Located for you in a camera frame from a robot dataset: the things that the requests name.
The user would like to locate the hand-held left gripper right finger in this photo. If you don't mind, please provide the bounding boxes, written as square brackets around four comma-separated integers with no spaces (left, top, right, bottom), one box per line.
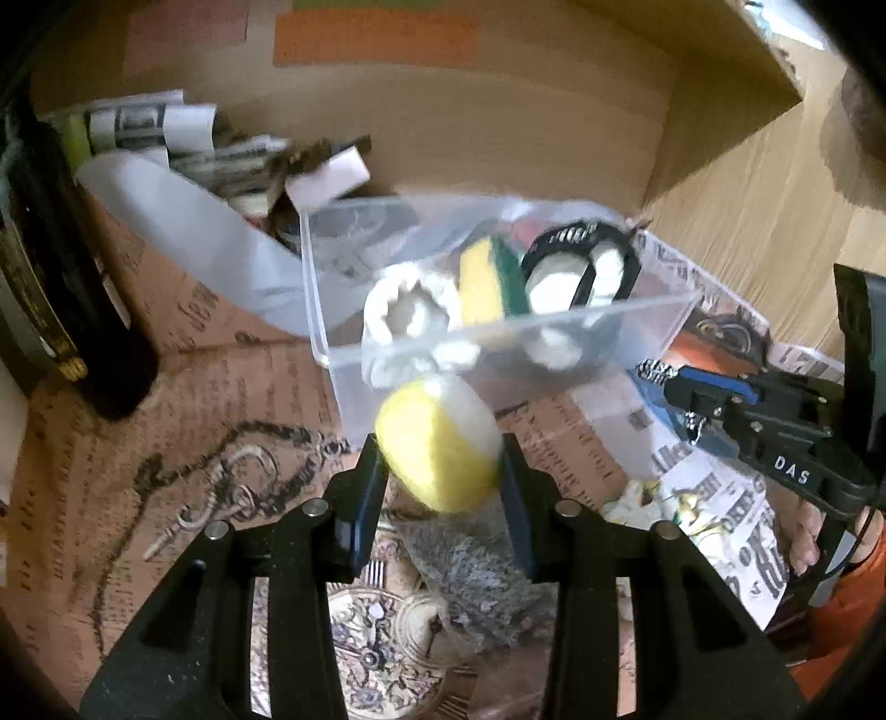
[499,433,808,720]

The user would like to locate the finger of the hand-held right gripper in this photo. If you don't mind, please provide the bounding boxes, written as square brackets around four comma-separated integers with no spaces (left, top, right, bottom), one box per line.
[663,388,757,464]
[637,358,771,411]

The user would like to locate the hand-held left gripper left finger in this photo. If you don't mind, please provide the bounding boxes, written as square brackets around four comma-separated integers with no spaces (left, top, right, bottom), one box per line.
[79,433,390,720]

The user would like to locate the yellow and white soft ball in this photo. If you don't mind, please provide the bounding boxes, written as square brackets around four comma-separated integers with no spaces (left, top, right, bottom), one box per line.
[374,376,502,514]

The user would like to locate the clear plastic container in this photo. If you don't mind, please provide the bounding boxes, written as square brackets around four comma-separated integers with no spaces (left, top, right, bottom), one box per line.
[299,194,705,451]

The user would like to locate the person's right forearm orange sleeve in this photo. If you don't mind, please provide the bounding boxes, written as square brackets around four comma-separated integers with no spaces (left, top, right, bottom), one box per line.
[761,508,886,693]

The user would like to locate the black and white soft ball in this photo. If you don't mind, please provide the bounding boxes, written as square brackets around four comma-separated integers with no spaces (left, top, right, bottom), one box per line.
[519,220,642,314]

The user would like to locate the person's right hand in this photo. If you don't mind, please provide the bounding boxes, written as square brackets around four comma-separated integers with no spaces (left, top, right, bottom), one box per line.
[787,500,835,577]

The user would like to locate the grey scrubbing pad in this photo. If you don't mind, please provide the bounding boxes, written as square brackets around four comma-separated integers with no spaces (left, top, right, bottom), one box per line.
[391,516,558,648]

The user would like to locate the white and yellow crumpled object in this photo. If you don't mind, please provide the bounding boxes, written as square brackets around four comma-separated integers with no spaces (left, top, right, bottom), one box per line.
[601,476,724,549]

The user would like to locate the small white foam piece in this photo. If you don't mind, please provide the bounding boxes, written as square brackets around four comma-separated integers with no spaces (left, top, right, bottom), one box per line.
[526,325,584,373]

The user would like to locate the newspaper print tablecloth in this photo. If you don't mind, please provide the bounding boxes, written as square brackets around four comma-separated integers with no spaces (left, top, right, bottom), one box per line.
[0,225,856,720]

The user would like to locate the yellow and green sponge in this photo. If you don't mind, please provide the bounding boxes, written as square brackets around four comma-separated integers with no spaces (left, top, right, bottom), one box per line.
[460,237,533,326]

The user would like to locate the printed small cardboard box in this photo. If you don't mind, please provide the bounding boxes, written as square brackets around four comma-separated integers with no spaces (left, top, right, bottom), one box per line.
[83,186,306,356]

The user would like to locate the brown blurry object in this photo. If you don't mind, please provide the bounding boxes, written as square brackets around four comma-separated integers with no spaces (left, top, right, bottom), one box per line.
[822,68,886,209]

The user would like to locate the white paper strip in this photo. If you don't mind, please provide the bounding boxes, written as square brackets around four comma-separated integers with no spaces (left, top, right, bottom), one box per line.
[285,147,370,210]

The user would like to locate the white plastic lid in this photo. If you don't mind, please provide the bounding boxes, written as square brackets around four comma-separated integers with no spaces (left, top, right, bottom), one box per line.
[75,151,328,335]

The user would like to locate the dark glass bottle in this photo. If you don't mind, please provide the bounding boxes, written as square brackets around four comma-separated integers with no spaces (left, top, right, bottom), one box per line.
[0,114,162,422]

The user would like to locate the rolled newspaper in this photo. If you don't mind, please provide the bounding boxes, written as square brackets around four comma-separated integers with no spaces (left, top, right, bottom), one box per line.
[84,102,219,155]

